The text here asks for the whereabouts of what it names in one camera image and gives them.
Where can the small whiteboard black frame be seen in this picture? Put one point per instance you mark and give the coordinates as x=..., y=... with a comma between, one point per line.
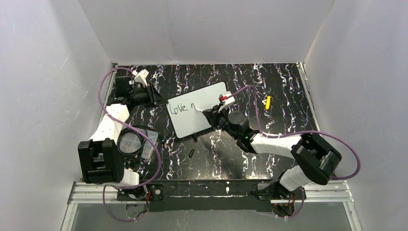
x=185, y=110

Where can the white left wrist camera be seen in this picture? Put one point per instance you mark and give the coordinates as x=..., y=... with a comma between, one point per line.
x=140, y=77

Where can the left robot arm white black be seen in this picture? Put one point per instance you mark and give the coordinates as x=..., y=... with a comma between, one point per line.
x=99, y=156

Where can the aluminium front rail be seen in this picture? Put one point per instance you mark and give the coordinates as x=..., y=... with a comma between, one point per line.
x=159, y=190

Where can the black base bar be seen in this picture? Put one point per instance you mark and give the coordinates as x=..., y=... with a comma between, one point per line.
x=237, y=203

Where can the black marker cap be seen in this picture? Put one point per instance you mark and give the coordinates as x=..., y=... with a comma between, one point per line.
x=191, y=153

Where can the aluminium rail left side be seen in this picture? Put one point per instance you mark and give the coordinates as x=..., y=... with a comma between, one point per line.
x=105, y=88

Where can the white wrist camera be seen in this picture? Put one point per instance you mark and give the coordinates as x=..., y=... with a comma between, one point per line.
x=226, y=100
x=140, y=77

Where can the whiteboard metal wire stand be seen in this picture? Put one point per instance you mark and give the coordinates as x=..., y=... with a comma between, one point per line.
x=198, y=134

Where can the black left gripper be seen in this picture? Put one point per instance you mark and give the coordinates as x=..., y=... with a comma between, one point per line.
x=150, y=95

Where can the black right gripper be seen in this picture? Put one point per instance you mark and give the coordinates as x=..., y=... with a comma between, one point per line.
x=212, y=116

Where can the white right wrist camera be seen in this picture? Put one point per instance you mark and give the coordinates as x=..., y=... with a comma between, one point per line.
x=226, y=100

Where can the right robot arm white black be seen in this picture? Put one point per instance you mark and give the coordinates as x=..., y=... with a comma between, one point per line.
x=316, y=159

